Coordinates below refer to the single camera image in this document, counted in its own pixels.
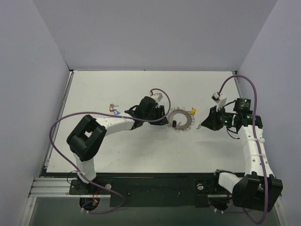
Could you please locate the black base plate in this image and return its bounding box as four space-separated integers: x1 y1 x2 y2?
69 173 229 208

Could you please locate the yellow tag key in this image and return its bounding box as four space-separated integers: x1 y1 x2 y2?
189 108 197 115

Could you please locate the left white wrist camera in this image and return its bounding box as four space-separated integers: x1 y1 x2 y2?
150 93 163 103

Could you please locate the aluminium frame rail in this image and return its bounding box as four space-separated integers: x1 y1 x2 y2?
29 178 282 198

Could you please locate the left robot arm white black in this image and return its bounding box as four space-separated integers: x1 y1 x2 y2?
66 93 168 194

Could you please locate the blue tag key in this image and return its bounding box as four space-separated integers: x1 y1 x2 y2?
113 109 120 115

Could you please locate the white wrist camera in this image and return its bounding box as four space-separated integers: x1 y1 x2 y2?
150 93 163 103
211 92 227 111

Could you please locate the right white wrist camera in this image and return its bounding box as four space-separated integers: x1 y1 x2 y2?
211 92 227 111

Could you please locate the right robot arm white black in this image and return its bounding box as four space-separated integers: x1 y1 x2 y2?
201 98 283 212

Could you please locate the round metal keyring disc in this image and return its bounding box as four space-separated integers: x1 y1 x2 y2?
166 107 195 131

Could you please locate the red tag key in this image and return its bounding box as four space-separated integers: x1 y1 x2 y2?
109 104 118 112

